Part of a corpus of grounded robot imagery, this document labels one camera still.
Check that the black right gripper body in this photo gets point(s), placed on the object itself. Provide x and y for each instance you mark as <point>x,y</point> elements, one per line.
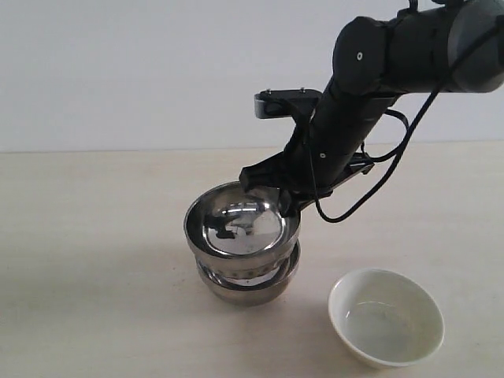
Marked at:
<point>316,154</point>

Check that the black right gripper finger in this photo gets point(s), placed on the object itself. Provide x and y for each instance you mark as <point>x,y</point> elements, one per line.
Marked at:
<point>268,173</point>
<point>288,202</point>

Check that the ribbed stainless steel bowl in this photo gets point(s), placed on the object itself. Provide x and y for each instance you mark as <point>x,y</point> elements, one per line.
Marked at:
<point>240,234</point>

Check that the smooth stainless steel bowl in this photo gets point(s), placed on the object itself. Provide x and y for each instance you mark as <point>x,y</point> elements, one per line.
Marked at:
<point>252,291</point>

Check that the white ceramic bowl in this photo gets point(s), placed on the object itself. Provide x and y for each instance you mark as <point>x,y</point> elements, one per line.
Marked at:
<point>385,319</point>

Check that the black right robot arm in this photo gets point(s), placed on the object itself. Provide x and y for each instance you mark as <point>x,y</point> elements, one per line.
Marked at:
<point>456,47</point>

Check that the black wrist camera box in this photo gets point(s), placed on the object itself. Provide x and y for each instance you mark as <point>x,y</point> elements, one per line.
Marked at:
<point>273,104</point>

